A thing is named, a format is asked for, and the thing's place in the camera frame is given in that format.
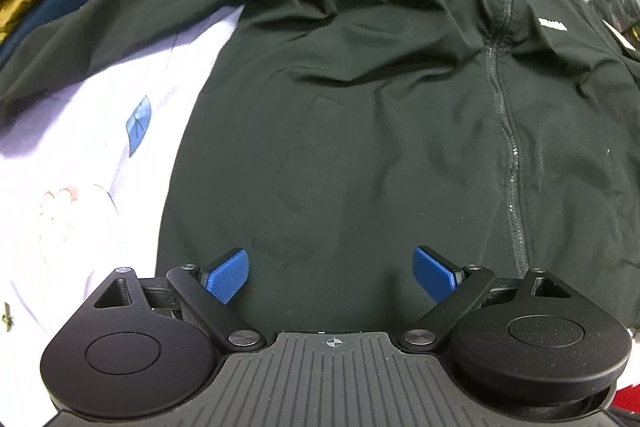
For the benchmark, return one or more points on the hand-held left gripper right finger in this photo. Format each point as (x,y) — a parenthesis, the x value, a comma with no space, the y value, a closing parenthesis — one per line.
(434,276)

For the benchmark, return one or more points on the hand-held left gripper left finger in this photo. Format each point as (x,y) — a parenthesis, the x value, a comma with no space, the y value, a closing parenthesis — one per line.
(227,276)

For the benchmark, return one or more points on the black zip jacket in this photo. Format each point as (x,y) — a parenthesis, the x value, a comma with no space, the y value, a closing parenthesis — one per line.
(380,97)

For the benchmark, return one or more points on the white printed bed sheet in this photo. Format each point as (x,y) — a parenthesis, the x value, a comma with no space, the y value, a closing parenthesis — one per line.
(75,167)

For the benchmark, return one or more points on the red object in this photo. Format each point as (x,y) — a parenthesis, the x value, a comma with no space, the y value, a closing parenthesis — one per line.
(629,407)

